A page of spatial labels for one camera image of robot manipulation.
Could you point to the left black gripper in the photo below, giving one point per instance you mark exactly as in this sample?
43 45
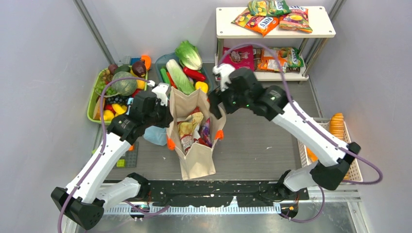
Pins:
163 113

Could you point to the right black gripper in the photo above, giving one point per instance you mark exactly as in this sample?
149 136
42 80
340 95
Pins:
217 101

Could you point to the light blue plastic bag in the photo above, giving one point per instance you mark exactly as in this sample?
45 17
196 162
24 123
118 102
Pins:
153 134

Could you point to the red white chips bag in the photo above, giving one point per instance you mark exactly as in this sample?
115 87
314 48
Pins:
187 128

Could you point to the beige canvas tote bag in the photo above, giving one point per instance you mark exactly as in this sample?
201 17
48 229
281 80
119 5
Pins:
198 162

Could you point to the purple snack bag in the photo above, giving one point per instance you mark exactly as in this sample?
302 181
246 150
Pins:
204 133

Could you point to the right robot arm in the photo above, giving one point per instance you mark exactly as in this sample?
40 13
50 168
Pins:
334 155

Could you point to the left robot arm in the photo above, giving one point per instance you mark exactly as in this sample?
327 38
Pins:
81 200

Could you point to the yellow bell pepper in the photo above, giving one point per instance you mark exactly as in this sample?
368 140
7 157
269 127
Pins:
201 86

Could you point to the black grapes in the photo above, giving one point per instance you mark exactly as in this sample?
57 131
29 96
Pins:
119 99

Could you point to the yellow banana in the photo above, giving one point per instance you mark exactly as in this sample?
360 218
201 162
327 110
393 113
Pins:
119 109

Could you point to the green cantaloupe melon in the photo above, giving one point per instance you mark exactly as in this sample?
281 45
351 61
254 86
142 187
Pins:
124 87

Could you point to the green fruit tray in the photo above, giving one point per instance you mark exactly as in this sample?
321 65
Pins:
93 110

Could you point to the red pepper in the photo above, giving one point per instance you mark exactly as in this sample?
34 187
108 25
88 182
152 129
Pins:
194 74

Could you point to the napa cabbage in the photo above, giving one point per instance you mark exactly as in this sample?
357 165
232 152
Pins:
179 78

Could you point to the dark purple fruit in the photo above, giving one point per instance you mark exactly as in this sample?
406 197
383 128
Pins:
139 69

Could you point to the green cucumber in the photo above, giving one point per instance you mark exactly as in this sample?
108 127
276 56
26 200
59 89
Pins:
164 76

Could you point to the pink Real snack bag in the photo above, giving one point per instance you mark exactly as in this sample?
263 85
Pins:
241 58

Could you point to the green grapes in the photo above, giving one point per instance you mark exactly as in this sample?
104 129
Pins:
99 87

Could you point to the green lettuce head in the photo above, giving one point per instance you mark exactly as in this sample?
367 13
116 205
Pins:
189 55

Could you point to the teal vegetable tray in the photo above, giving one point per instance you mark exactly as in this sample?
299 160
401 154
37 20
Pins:
161 62

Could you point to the orange green snack bag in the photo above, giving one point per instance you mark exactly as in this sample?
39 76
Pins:
287 60

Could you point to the orange Fox's snack bag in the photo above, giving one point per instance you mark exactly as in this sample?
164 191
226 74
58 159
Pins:
259 24

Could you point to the yellow orange snack bag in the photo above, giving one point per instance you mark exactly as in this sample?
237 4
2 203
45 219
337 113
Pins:
296 20

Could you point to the stack of round crackers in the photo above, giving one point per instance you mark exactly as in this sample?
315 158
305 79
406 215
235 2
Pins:
336 126

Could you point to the white two-tier shelf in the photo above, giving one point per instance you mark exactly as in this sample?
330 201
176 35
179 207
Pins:
310 45

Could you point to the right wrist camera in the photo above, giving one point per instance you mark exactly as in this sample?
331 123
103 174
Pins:
223 72

